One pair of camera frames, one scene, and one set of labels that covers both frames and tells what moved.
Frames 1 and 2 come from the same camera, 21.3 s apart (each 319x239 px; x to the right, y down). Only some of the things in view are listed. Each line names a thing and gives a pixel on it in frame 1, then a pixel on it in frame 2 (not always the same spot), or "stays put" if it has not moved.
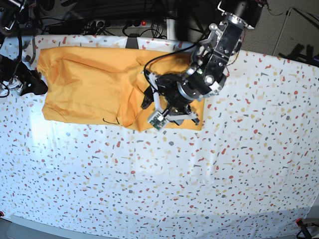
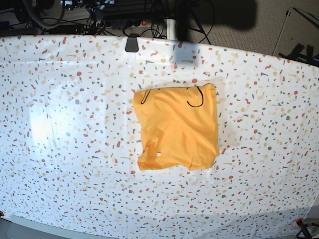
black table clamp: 132,41 stays put
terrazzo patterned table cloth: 250,172 stays put
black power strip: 96,24 stays put
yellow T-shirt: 106,85 -> 179,126
